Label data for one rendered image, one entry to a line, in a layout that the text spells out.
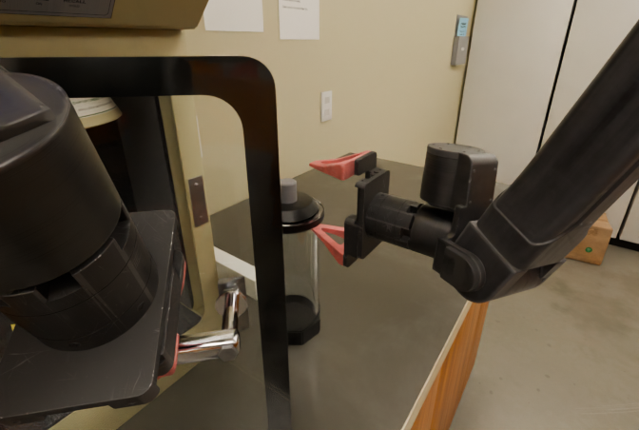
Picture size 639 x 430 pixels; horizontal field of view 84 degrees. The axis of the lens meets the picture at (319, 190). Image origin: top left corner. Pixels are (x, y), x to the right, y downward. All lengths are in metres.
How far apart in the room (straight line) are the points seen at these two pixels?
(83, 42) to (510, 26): 2.91
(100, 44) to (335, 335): 0.52
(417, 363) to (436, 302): 0.15
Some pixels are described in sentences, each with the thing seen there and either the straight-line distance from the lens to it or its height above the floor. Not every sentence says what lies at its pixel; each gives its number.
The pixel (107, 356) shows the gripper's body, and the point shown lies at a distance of 0.20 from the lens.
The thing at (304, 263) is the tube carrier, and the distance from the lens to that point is 0.54.
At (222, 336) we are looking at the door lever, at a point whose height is 1.21.
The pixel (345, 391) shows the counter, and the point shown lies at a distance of 0.58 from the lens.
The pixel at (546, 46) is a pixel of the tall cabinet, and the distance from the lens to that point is 3.07.
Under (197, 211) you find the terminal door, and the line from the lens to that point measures 0.27.
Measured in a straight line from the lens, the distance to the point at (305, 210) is 0.50.
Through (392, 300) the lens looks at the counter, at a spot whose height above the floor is 0.94.
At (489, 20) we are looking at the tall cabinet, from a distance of 3.14.
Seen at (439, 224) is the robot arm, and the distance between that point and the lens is 0.39.
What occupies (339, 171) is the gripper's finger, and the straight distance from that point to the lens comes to 0.41.
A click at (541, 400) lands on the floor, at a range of 1.97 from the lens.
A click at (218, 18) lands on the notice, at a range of 1.06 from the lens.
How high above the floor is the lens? 1.40
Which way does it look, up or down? 23 degrees down
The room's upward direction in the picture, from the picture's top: straight up
